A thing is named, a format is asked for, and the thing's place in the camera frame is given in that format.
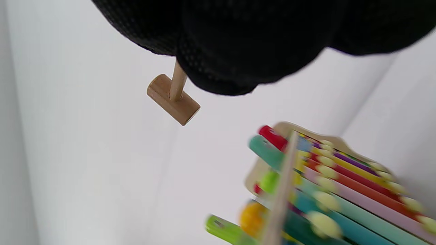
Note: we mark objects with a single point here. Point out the yellow mole peg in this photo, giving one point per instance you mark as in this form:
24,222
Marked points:
252,217

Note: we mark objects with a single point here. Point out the colourful wooden whack-a-mole toy box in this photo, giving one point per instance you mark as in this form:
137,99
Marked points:
357,200

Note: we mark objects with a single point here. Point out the person's right hand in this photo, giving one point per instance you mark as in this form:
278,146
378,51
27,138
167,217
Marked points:
255,37

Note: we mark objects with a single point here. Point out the teal mole peg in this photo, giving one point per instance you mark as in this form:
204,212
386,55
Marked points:
265,151

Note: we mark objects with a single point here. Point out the red mole peg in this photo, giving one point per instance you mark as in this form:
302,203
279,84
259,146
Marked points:
272,137

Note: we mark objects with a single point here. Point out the small wooden hammer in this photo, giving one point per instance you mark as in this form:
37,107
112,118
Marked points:
170,102

